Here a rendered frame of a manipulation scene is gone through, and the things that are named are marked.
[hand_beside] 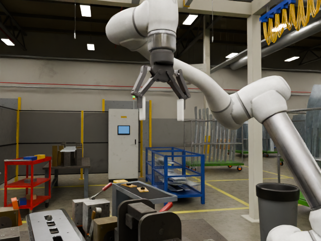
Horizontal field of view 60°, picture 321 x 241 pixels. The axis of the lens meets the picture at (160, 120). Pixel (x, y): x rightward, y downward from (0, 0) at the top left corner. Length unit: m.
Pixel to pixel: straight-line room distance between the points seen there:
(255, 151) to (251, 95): 3.50
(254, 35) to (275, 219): 2.81
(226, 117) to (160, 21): 0.53
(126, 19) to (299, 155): 0.79
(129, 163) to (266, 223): 4.77
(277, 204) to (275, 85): 2.54
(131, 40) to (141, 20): 0.10
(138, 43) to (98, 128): 7.51
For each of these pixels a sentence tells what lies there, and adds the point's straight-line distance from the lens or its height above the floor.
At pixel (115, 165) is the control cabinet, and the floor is 0.46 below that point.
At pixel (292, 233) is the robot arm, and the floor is 1.04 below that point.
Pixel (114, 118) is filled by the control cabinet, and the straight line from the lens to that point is 7.65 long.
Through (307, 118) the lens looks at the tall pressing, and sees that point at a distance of 5.63.
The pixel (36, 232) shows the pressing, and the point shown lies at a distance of 1.34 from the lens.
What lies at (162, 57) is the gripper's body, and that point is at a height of 1.64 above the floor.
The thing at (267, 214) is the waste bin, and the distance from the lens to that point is 3.70.
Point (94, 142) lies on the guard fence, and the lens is 8.44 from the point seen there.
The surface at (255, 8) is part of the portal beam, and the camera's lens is 4.97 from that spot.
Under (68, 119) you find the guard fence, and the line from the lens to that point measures 8.51.
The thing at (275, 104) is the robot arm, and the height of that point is 1.52.
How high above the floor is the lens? 1.42
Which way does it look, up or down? 2 degrees up
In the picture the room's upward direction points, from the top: straight up
